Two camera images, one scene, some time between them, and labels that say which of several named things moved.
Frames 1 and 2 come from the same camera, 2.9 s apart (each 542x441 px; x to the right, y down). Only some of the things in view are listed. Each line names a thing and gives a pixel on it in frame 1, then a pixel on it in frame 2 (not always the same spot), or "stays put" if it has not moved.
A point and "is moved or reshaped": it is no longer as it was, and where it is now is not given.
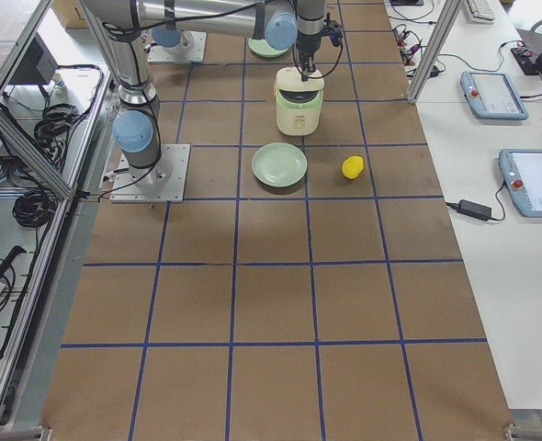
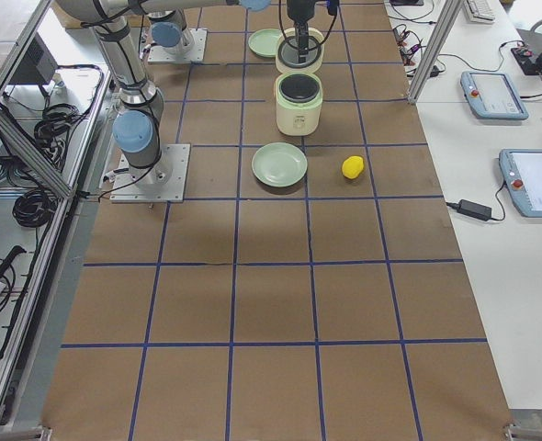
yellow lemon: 353,166 stays put
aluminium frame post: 439,33 stays put
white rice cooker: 298,103 is moved or reshaped
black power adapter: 472,209 stays put
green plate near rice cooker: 279,164 stays put
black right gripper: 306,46 -> 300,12
